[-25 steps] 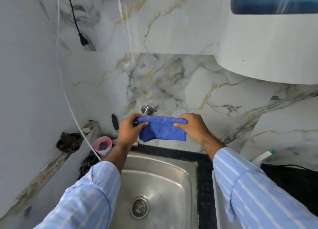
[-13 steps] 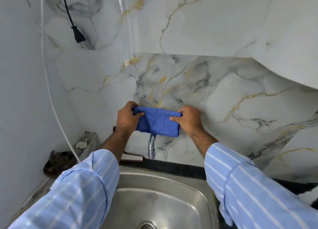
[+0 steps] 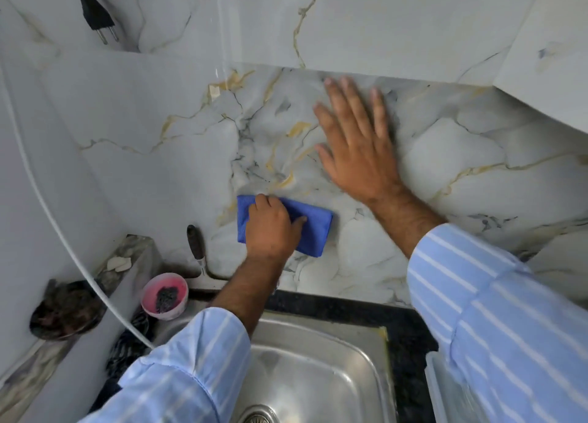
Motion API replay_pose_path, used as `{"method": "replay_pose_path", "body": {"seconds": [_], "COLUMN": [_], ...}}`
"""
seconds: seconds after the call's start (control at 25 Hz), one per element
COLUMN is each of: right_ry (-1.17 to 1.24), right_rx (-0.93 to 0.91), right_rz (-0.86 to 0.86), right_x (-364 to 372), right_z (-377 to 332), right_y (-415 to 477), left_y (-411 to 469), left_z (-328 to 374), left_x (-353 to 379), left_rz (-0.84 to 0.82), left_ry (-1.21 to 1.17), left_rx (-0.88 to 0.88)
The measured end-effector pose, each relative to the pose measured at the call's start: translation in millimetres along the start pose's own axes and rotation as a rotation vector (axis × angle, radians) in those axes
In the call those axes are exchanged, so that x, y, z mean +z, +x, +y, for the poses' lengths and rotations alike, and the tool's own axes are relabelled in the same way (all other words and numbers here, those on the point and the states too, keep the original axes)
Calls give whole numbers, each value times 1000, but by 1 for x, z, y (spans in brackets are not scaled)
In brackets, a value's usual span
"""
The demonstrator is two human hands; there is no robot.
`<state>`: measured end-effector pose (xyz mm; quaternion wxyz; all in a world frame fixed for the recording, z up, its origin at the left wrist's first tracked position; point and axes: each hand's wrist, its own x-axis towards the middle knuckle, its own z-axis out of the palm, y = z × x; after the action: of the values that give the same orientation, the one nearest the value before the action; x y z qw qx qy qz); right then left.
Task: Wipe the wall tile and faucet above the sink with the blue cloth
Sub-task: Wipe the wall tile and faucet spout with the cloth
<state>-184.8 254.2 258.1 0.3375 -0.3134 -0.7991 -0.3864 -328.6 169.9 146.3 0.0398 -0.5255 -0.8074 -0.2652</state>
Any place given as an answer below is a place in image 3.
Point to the person's left hand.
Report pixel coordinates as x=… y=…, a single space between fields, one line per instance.
x=268 y=232

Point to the person's right hand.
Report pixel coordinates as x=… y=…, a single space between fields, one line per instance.
x=360 y=161

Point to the person's right little finger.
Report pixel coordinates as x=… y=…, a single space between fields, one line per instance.
x=379 y=110

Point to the person's right middle finger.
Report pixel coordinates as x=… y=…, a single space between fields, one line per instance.
x=336 y=102

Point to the person's left thumb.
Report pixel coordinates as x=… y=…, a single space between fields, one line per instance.
x=298 y=223

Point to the person's right thumb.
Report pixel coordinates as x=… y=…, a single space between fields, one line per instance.
x=324 y=157

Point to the blue microfibre cloth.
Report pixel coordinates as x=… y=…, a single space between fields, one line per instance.
x=317 y=234

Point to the person's left forearm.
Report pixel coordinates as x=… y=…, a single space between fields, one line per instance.
x=193 y=358

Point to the person's right forearm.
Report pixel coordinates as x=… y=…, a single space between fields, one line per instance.
x=482 y=308

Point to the stainless steel sink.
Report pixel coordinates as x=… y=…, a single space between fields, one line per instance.
x=321 y=372

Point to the grey steel wool scrubber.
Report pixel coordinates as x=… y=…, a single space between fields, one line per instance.
x=166 y=298

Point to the pink plastic bowl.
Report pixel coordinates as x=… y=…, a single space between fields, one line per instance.
x=151 y=298

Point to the pale soap pieces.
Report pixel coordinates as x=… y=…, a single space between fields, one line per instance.
x=119 y=264

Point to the metal sink drain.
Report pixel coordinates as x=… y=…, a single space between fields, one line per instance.
x=257 y=416

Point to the dark striped cloth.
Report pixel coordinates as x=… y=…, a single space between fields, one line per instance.
x=126 y=351

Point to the dark round dish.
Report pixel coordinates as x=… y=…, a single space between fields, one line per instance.
x=64 y=310

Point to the black power plug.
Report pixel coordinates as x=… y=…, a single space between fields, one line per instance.
x=94 y=13

